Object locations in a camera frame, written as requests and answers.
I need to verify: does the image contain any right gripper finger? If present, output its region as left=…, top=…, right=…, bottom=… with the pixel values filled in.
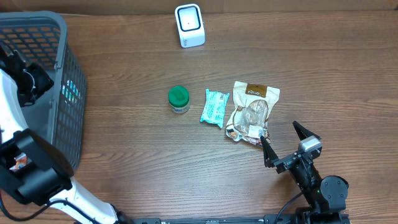
left=260, top=136, right=279, bottom=168
left=292, top=121, right=321, bottom=141

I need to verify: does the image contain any beige snack pouch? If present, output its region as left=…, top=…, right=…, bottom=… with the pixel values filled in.
left=226, top=81, right=280, bottom=146

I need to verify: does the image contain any teal wipes packet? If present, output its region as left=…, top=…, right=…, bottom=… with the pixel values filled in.
left=200, top=89, right=229, bottom=129

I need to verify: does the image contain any orange Kleenex tissue pack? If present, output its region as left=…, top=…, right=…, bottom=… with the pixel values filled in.
left=10, top=153, right=28, bottom=171

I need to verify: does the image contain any green lid jar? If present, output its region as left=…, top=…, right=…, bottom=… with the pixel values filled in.
left=168, top=86, right=190, bottom=114

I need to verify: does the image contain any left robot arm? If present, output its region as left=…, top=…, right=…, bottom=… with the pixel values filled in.
left=1, top=50, right=132, bottom=223

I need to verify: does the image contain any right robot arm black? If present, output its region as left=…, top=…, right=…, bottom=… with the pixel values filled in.
left=261, top=121, right=350, bottom=224

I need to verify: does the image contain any white barcode scanner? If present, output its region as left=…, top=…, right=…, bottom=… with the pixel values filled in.
left=175, top=4, right=206, bottom=49

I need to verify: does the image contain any teal packet behind basket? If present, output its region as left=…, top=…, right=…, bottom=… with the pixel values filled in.
left=61, top=80, right=81, bottom=104

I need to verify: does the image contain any grey plastic basket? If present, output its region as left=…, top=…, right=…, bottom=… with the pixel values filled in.
left=1, top=11, right=87, bottom=169

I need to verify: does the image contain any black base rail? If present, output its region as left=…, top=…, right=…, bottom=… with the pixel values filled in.
left=131, top=215, right=304, bottom=224

